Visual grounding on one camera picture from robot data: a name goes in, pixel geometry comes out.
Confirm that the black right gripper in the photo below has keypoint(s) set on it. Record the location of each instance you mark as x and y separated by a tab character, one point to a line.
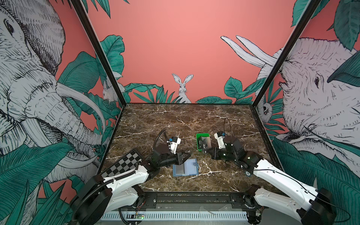
216	155

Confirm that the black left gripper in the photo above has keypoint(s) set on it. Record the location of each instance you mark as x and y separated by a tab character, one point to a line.
179	159

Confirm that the blue leather card holder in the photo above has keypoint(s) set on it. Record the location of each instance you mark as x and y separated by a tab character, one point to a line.
188	168

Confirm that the green plastic card tray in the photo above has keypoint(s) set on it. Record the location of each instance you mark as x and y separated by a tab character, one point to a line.
198	138

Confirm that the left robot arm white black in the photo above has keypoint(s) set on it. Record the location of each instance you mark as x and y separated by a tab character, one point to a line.
101	195

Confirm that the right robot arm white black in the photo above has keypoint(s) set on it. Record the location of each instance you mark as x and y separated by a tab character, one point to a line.
305	203

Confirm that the black white checkerboard plate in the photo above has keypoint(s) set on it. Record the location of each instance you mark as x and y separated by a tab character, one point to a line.
123	164

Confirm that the green lit circuit board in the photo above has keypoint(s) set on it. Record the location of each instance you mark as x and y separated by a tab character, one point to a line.
140	216

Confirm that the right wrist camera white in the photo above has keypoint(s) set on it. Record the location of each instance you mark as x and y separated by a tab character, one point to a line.
219	136

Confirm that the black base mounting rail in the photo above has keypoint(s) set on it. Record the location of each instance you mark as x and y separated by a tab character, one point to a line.
237	200

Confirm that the white slotted cable duct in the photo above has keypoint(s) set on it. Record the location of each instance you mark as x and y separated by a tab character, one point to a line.
186	215

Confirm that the black right frame post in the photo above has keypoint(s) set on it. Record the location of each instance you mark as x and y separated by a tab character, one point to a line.
299	28

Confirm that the black frame post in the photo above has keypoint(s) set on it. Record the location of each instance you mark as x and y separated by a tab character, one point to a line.
299	28
84	19

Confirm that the black left frame post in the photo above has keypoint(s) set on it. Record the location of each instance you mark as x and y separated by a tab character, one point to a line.
84	19

